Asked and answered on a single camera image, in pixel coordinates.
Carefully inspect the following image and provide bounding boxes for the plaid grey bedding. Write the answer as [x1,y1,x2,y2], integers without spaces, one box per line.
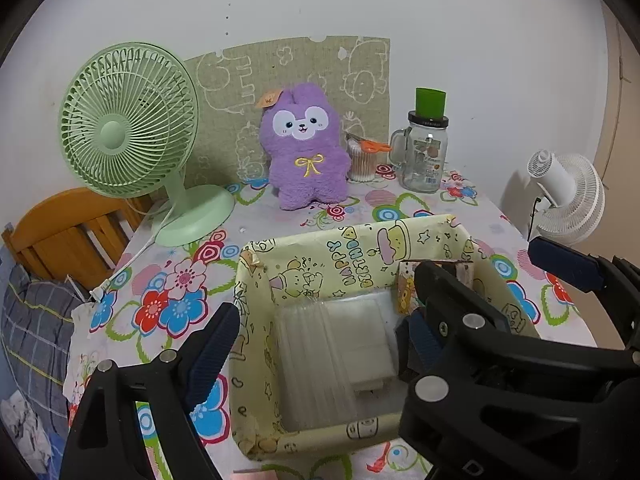
[0,250,86,476]

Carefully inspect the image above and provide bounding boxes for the yellow cartoon snack packet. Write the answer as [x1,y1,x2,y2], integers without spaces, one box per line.
[396,259,476,317]

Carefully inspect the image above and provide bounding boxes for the purple plush toy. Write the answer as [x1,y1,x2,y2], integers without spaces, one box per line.
[257,82,352,212]

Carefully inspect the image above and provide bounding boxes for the yellow cartoon box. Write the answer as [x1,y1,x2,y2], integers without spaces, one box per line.
[232,213,543,461]

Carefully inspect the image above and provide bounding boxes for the white fan cable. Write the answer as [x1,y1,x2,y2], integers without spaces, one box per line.
[90,200,173,306]

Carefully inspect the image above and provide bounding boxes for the cotton swab jar orange lid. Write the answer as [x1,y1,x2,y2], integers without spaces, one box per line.
[346,132,393,183]

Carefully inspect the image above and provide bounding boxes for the clear plastic bags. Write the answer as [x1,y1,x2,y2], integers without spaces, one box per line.
[272,300,361,431]

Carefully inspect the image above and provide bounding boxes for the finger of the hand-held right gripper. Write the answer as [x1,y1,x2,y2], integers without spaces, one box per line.
[400,260,640,480]
[527,236,640,321]

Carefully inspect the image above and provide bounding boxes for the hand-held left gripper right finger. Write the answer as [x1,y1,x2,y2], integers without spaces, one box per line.
[395,309,444,382]

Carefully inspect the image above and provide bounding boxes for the white patterned cloth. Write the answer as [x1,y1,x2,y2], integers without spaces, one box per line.
[0,392,53,471]

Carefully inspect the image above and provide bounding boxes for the floral tablecloth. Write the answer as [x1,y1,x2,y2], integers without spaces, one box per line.
[62,162,601,480]

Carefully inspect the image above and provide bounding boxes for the glass handled jar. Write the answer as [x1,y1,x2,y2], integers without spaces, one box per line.
[389,110,450,194]

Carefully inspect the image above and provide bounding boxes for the black fan cable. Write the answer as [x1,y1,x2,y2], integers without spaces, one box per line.
[530,195,548,241]

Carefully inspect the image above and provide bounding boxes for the green plastic cup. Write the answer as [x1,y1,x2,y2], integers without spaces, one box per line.
[414,87,449,119]

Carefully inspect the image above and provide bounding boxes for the green desk fan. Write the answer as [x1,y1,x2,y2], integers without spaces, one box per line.
[60,41,236,247]

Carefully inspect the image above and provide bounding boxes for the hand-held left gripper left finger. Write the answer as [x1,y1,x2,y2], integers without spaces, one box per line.
[60,302,241,480]

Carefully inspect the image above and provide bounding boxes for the white standing fan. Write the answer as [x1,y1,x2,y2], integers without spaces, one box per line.
[526,149,606,247]

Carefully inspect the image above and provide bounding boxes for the cartoon print cardboard panel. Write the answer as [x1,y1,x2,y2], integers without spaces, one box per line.
[182,35,392,186]

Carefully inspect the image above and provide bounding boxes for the beige door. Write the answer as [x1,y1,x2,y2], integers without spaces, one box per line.
[597,0,640,196]

